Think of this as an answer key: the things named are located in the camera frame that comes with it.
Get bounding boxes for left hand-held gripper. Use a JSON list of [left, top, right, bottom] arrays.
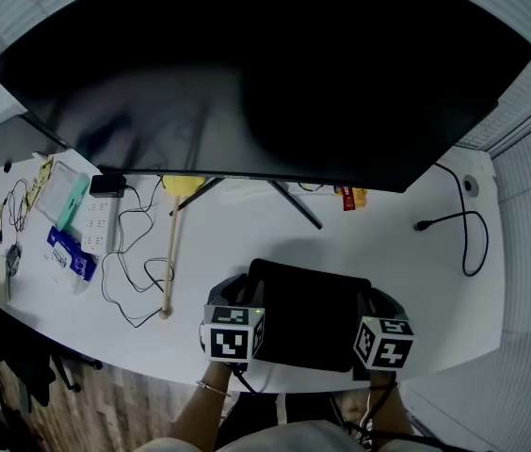
[[198, 273, 266, 374]]

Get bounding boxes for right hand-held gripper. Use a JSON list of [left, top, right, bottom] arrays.
[[352, 287, 416, 381]]

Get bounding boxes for black mouse pad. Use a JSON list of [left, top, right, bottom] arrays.
[[245, 257, 373, 374]]

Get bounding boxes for person's right forearm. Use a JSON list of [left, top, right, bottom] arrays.
[[366, 372, 415, 437]]

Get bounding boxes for person's left forearm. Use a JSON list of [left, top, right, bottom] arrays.
[[166, 360, 236, 442]]

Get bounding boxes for wooden stick with yellow head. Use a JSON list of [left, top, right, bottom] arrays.
[[158, 175, 208, 321]]

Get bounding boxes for red and yellow snack packet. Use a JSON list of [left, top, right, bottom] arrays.
[[334, 185, 369, 212]]

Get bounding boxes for person's beige top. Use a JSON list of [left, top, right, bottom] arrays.
[[133, 419, 441, 452]]

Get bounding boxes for white power strip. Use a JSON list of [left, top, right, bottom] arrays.
[[79, 195, 123, 257]]

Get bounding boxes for black power adapter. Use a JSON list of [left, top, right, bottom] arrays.
[[88, 173, 128, 199]]

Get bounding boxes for blue tissue packet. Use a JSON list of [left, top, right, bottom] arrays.
[[45, 225, 99, 296]]

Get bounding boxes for clear case with teal edge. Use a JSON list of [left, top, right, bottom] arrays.
[[34, 160, 91, 233]]

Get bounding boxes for yellow printed packet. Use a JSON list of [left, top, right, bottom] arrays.
[[24, 156, 55, 214]]

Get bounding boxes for black computer monitor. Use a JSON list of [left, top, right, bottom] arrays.
[[0, 0, 531, 231]]

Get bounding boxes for black office chair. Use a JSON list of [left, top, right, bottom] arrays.
[[0, 294, 105, 452]]

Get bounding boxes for thick black cable with plug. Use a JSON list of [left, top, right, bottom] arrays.
[[413, 161, 490, 278]]

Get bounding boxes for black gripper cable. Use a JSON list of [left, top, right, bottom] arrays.
[[329, 379, 474, 452], [232, 367, 269, 396]]

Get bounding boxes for thin metal bracelet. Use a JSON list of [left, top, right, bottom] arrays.
[[195, 379, 233, 398]]

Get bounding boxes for thin black adapter cable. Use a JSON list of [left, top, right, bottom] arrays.
[[99, 180, 176, 330]]

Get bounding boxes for black earphone cable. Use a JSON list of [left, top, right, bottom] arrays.
[[0, 178, 31, 247]]

